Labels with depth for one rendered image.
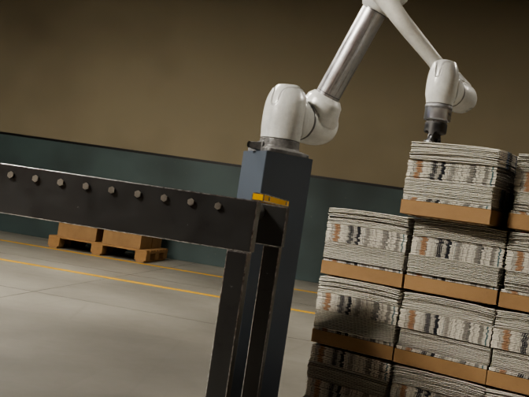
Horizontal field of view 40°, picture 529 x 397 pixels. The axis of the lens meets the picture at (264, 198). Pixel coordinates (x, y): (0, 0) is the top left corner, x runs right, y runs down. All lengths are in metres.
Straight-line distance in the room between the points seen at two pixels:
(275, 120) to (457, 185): 0.81
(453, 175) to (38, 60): 8.52
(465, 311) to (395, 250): 0.28
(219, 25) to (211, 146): 1.56
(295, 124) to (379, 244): 0.64
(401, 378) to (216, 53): 7.53
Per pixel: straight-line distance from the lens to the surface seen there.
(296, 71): 9.26
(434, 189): 2.27
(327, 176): 9.03
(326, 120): 2.90
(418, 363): 2.32
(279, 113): 2.74
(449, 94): 2.51
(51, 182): 1.82
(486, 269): 2.25
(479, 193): 2.23
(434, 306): 2.30
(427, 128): 2.51
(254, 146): 2.74
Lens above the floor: 0.78
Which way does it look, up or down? 1 degrees up
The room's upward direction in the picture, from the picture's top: 9 degrees clockwise
